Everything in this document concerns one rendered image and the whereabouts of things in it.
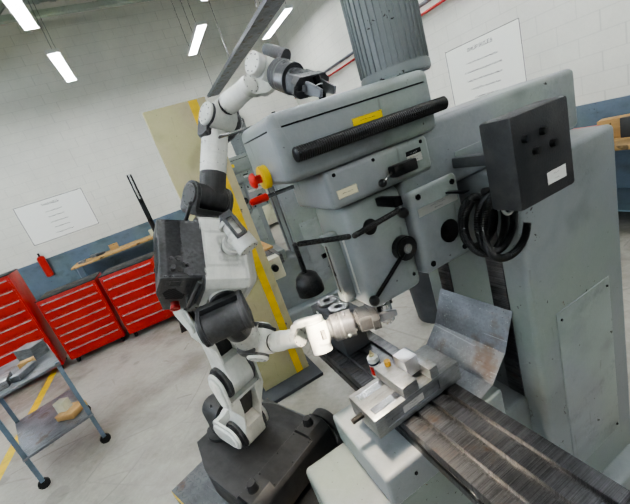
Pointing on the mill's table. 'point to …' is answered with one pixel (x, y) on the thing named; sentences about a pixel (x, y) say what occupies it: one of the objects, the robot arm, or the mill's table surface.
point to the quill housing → (371, 247)
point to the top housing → (294, 132)
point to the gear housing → (360, 176)
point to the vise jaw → (397, 379)
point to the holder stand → (336, 312)
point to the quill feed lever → (403, 245)
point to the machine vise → (446, 367)
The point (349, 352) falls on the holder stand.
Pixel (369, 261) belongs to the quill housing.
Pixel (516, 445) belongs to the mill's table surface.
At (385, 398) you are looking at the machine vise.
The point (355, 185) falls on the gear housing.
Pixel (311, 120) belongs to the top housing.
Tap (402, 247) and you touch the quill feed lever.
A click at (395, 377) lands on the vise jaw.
